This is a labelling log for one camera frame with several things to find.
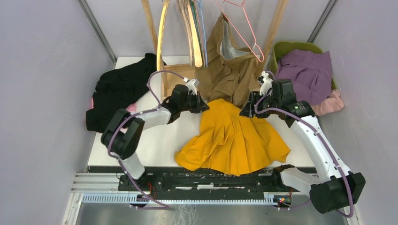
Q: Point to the black garment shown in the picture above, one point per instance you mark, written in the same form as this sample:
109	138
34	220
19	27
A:
117	89

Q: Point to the light pink ruffled garment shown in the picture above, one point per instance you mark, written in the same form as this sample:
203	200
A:
331	104

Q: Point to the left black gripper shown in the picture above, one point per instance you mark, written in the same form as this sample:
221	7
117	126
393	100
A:
201	106

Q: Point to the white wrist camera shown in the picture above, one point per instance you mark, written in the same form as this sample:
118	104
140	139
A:
265	79
192	85

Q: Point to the yellow garment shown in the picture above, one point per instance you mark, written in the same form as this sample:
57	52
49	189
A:
232	144

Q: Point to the pink wire hanger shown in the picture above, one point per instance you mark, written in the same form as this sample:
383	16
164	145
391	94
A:
239	19

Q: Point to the beige wooden hanger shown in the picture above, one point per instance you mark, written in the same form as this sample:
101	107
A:
195	51

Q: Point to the green plastic hanger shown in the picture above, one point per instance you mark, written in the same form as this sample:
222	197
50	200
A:
196	19

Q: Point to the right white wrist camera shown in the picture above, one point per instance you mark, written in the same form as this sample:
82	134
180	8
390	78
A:
265	79

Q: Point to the yellow plastic hanger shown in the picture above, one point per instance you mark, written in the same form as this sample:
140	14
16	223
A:
160	63

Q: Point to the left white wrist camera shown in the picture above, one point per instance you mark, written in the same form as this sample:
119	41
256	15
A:
192	85

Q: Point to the green plastic bin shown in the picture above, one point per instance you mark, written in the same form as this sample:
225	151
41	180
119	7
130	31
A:
282	48

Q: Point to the purple garment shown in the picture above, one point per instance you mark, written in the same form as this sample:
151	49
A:
310	73

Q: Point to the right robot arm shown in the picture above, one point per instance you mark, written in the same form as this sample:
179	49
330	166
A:
335	187

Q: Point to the tan pleated skirt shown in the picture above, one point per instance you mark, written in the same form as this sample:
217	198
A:
230	72

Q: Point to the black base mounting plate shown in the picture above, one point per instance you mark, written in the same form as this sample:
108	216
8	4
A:
177	183

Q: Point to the wooden hanger rack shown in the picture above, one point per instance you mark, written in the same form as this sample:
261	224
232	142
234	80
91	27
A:
172	75

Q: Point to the blue wire hanger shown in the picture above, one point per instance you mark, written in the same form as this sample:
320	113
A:
203	33

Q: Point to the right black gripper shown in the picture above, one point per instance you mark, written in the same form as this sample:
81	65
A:
249	110

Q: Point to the aluminium frame rail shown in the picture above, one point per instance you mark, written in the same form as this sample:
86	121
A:
110	199

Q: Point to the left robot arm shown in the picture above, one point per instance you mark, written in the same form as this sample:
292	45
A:
122	135

